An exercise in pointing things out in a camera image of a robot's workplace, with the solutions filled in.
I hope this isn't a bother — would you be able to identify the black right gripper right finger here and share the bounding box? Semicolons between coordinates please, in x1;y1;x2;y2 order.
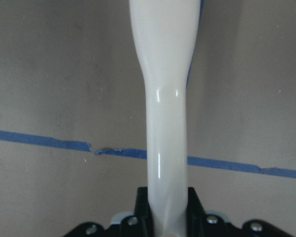
186;187;220;237

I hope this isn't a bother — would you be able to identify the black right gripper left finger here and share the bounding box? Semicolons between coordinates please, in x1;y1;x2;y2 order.
120;187;154;237

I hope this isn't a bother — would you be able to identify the white brush handle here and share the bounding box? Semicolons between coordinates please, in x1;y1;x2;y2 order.
129;0;201;237

